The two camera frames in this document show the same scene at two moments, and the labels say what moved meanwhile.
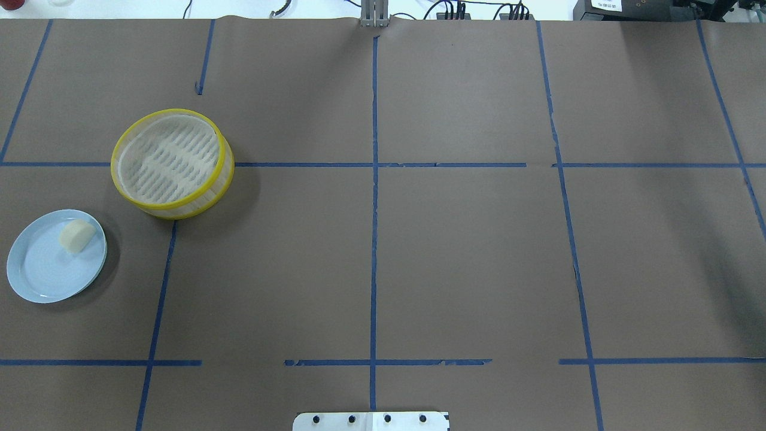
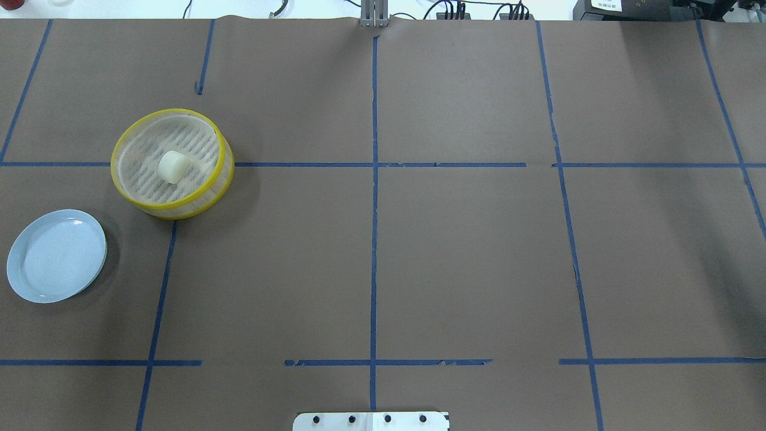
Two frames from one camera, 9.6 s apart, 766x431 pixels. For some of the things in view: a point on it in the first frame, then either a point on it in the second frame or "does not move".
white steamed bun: [75, 235] → [173, 166]
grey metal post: [374, 13] does not move
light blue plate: [40, 270] does not move
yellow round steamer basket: [174, 164] does not move
